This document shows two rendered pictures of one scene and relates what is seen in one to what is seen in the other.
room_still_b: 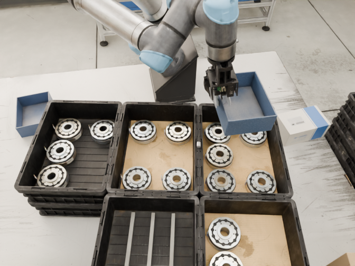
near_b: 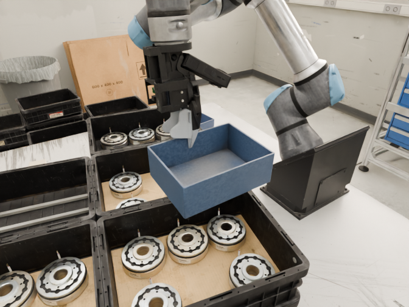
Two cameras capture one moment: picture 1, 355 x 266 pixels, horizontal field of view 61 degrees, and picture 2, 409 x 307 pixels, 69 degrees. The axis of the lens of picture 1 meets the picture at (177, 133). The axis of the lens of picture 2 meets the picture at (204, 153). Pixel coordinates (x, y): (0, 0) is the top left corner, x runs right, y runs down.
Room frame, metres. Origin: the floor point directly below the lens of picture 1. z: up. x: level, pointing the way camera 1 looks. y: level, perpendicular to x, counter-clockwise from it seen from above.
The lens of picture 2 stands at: (0.46, -0.65, 1.44)
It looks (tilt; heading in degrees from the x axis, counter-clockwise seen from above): 32 degrees down; 67
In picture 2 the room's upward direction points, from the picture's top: straight up
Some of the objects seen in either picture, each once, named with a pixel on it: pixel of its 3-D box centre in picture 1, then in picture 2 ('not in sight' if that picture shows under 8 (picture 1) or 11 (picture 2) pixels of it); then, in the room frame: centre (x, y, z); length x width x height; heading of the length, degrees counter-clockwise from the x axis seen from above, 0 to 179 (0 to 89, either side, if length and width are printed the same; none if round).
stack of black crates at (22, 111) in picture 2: not in sight; (55, 125); (0.18, 1.76, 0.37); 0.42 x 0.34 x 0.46; 9
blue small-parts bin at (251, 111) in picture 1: (241, 102); (209, 164); (0.66, -0.20, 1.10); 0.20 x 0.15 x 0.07; 10
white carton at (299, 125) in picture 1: (300, 125); not in sight; (0.85, -0.56, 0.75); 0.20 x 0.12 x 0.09; 106
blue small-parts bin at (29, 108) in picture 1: (35, 113); (190, 125); (0.93, 0.67, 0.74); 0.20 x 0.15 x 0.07; 17
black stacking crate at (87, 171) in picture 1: (77, 150); (144, 139); (0.63, 0.37, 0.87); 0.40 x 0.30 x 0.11; 178
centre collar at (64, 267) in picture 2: (224, 231); (61, 275); (0.32, -0.15, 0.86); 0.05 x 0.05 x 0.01
